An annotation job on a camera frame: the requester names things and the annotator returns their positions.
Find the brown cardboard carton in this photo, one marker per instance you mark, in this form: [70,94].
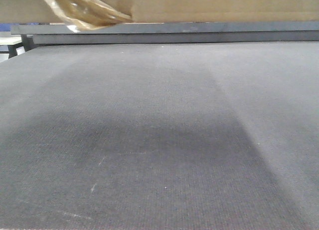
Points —
[93,14]

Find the grey conveyor side frame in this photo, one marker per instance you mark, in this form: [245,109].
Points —
[208,32]

